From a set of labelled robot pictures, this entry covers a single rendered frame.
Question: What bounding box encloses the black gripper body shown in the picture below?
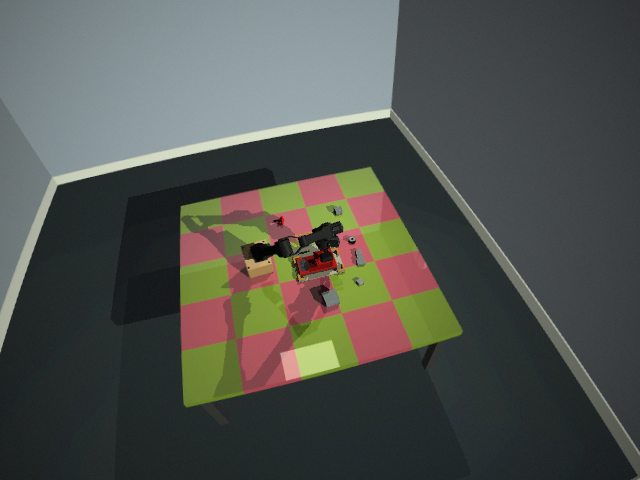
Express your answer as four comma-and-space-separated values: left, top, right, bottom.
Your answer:
316, 240, 333, 263

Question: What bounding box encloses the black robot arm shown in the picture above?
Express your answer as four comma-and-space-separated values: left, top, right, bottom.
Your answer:
249, 221, 343, 263

